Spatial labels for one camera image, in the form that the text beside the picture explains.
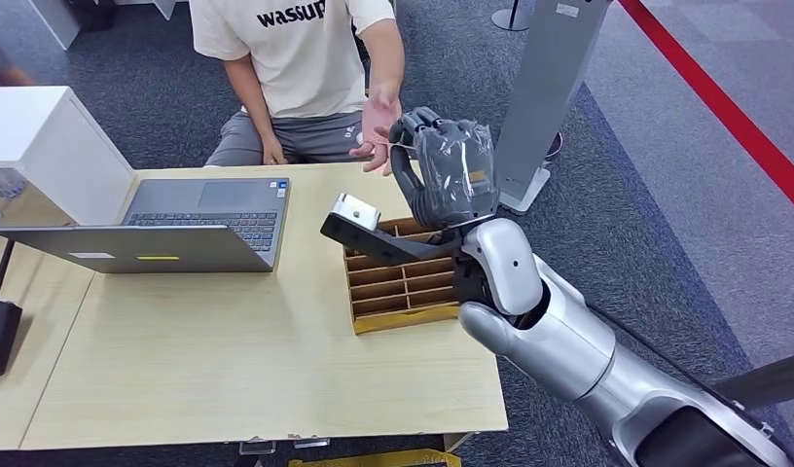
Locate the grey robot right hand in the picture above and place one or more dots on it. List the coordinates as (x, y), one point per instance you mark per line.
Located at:
(452, 171)

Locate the person's right hand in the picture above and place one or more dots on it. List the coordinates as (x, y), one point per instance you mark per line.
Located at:
(272, 151)

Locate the person's left hand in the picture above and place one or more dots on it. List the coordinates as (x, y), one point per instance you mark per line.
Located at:
(378, 132)

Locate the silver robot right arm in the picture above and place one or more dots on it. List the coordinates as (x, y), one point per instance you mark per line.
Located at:
(577, 348)

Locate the person's right forearm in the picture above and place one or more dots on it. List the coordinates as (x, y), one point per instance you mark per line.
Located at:
(249, 96)

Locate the person's left forearm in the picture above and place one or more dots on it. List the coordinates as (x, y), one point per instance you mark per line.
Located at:
(384, 58)

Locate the person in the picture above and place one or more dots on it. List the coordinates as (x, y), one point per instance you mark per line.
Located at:
(0, 64)
(300, 64)

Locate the cardboard slotted card organizer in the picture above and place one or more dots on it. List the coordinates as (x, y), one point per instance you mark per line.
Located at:
(400, 290)

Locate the grey open laptop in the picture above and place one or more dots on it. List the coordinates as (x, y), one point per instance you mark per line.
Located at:
(197, 213)

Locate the black round stand base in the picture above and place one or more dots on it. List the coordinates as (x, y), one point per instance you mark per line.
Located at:
(555, 145)

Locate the grey kiosk stand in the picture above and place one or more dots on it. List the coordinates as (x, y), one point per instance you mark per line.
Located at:
(545, 84)

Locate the round grey stand base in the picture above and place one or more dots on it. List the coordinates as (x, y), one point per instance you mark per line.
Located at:
(510, 19)

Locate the light wood table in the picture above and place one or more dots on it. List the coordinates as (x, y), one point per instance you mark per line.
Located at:
(29, 309)
(242, 354)

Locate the white cabinet box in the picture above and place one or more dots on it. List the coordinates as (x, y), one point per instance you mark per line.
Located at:
(42, 142)

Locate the white furniture panel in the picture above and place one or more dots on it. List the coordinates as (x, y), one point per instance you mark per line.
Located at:
(42, 19)

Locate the dark grey bar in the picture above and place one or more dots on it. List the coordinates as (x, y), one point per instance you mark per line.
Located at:
(764, 383)

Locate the metal table bracket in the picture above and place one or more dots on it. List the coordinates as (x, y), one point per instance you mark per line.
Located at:
(310, 443)
(257, 446)

